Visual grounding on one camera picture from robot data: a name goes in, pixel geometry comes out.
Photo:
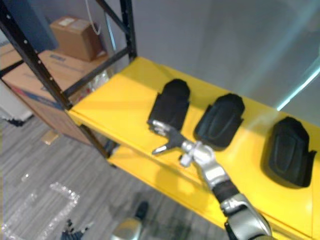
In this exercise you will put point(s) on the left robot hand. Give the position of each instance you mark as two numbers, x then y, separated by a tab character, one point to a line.
75	232

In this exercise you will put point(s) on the yellow shelf board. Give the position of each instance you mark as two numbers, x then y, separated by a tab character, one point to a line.
120	105
132	160

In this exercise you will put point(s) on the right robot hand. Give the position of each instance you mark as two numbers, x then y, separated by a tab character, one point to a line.
175	138

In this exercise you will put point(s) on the small cardboard piece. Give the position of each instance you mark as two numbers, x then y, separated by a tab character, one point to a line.
50	137

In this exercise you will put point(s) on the silver robot leg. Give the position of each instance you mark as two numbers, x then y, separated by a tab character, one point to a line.
127	228

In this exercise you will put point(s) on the small brown cardboard box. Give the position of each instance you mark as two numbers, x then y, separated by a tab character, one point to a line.
75	37

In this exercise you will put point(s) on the dark robot foot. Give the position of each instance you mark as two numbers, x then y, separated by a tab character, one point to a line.
142	210

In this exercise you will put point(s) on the black metal shelf frame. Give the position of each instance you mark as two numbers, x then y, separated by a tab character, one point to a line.
32	55

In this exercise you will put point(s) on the clear plastic container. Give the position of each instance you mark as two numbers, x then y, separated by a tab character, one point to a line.
60	197

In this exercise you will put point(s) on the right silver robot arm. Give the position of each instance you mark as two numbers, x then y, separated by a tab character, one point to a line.
215	172

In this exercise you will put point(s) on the clear plastic bag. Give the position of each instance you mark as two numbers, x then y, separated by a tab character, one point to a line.
98	83

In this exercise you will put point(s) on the flat brown cardboard box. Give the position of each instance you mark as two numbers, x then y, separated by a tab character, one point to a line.
8	56

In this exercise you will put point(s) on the large printed cardboard box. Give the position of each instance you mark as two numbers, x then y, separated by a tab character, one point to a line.
37	82

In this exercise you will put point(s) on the black plastic housing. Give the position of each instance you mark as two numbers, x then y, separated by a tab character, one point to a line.
172	102
287	152
220	120

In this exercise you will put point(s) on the blue panel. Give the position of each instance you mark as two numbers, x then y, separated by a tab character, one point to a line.
32	22

